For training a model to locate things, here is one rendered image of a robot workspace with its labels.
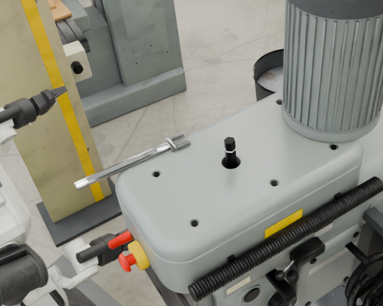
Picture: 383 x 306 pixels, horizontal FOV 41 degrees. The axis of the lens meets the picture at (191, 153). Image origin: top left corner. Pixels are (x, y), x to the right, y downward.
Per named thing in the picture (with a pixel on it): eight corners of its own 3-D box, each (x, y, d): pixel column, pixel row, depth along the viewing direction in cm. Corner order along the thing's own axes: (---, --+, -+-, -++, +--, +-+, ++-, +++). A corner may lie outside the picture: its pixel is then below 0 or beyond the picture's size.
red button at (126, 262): (126, 277, 102) (123, 267, 99) (118, 263, 105) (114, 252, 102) (141, 269, 103) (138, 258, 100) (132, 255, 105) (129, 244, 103)
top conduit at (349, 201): (197, 306, 93) (196, 296, 90) (186, 289, 95) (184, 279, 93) (383, 193, 106) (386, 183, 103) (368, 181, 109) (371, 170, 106)
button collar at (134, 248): (143, 276, 103) (138, 260, 99) (130, 255, 107) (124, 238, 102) (152, 271, 104) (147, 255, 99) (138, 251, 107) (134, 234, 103)
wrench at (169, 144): (79, 194, 99) (78, 192, 98) (72, 181, 101) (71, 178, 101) (191, 144, 105) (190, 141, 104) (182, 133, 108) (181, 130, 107)
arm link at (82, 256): (105, 267, 167) (75, 282, 160) (89, 238, 170) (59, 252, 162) (118, 254, 159) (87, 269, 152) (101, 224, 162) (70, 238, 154)
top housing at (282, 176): (176, 310, 97) (165, 265, 86) (118, 218, 114) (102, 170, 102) (364, 198, 111) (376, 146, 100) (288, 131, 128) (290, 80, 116)
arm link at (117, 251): (131, 255, 176) (103, 269, 168) (118, 231, 178) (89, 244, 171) (146, 241, 167) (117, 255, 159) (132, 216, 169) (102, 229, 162)
